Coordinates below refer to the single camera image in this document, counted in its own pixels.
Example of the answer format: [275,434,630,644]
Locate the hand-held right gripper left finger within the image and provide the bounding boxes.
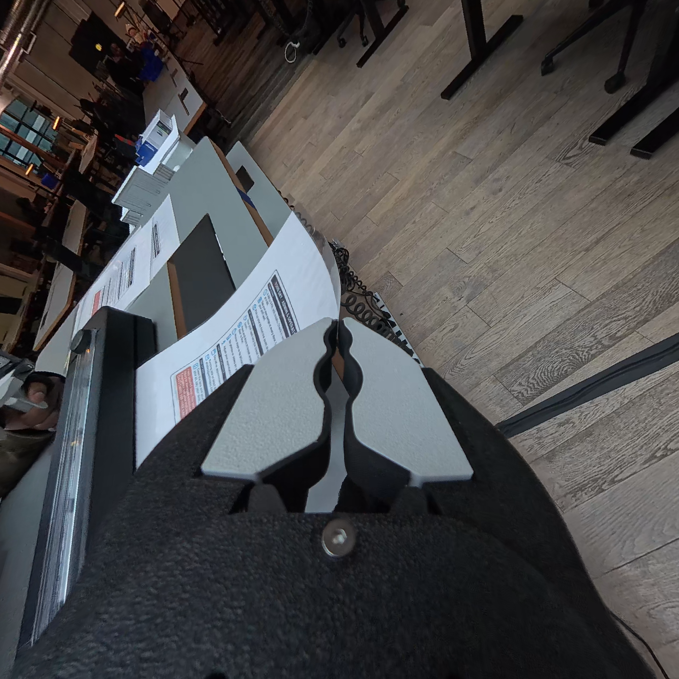
[201,317,341,486]

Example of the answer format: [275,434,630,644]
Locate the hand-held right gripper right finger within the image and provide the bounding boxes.
[339,317,474,487]

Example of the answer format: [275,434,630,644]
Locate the black laminator machine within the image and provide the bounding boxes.
[29,306,160,645]

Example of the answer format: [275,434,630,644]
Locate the laminated printed sheet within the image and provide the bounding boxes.
[134,212,343,473]

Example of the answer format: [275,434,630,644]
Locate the person's left forearm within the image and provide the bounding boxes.
[0,427,57,500]

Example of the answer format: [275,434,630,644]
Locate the white desk with wooden edge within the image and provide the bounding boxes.
[33,201,90,352]
[142,68,209,136]

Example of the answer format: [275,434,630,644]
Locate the grey desk with blue tape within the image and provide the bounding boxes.
[225,140,291,240]

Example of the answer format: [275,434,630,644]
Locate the black desk leg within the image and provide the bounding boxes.
[588,32,679,161]
[440,0,524,103]
[354,0,410,70]

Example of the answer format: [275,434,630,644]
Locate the person's left hand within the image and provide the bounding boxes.
[0,385,60,433]

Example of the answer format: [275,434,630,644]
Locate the white power strip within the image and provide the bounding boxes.
[370,291,423,368]

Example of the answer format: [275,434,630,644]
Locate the white sheet with red block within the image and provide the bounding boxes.
[73,275,116,332]

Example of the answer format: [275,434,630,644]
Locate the stack of white ribbed boxes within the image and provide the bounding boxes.
[110,163,179,227]

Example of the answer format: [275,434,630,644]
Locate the blue and white box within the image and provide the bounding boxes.
[135,109,179,176]

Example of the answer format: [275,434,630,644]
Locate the black office chair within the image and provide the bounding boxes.
[312,0,373,55]

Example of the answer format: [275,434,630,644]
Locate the black office chair base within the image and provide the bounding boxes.
[540,0,647,95]

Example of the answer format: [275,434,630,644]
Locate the black coiled cable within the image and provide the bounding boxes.
[289,199,389,333]

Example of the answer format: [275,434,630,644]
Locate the large black desk cable flap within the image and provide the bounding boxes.
[168,214,238,340]

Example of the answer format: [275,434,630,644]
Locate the black floor cable cover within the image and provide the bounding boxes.
[496,332,679,439]

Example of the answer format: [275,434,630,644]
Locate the thin black floor cable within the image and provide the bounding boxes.
[609,609,670,679]

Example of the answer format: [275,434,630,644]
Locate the silver ventilation duct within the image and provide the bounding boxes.
[0,0,56,72]

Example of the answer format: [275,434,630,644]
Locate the black wall panel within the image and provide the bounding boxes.
[70,13,116,71]

